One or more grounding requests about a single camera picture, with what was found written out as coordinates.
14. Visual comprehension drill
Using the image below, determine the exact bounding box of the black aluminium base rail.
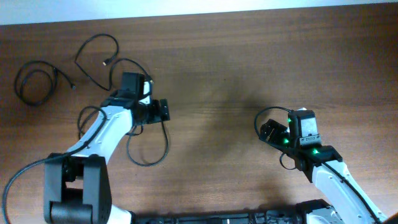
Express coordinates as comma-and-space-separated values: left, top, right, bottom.
131, 199, 343, 224

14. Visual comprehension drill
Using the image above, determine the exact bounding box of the black HDMI cable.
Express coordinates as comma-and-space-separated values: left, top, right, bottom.
14, 60, 77, 107

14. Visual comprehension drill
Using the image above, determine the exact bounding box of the black thin USB cable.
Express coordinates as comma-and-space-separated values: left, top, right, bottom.
74, 33, 155, 92

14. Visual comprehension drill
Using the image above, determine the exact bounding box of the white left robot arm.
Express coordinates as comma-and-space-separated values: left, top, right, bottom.
44, 72, 170, 223

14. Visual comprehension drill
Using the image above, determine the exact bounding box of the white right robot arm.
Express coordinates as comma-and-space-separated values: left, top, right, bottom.
254, 108, 388, 223

